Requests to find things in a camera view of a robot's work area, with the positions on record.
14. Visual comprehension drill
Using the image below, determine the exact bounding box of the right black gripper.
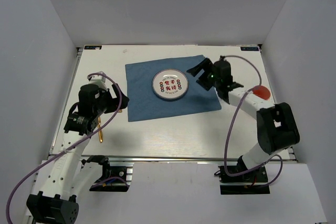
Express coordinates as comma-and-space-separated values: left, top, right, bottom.
188, 57, 221, 91

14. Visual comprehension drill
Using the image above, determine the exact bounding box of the round plate with red characters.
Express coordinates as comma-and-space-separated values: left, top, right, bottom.
152, 69, 189, 100

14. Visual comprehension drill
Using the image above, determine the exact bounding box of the blue cloth napkin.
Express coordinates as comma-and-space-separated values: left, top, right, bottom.
125, 55, 222, 122

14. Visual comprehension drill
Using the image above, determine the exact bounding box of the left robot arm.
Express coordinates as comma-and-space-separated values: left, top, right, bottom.
26, 81, 129, 223

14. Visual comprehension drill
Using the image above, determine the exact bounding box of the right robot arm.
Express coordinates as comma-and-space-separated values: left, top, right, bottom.
187, 56, 300, 182

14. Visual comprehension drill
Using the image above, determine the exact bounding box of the gold knife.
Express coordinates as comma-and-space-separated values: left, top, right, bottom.
97, 117, 103, 143

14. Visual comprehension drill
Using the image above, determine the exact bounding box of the red cup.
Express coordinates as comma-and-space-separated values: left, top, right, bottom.
253, 86, 271, 100

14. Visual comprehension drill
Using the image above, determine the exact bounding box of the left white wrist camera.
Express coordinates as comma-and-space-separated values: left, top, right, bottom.
87, 71, 106, 89

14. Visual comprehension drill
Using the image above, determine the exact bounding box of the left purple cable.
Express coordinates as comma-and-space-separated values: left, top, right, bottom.
5, 73, 129, 224

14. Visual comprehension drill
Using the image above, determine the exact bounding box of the purple cable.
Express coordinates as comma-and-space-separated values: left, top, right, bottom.
223, 55, 284, 189
5, 73, 129, 224

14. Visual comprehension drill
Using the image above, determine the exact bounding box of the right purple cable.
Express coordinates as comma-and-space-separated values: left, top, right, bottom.
223, 55, 284, 189

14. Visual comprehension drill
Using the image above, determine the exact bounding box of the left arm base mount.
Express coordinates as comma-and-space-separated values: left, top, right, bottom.
89, 162, 133, 193

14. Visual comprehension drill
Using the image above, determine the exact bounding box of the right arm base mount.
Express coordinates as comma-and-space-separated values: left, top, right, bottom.
214, 166, 270, 195

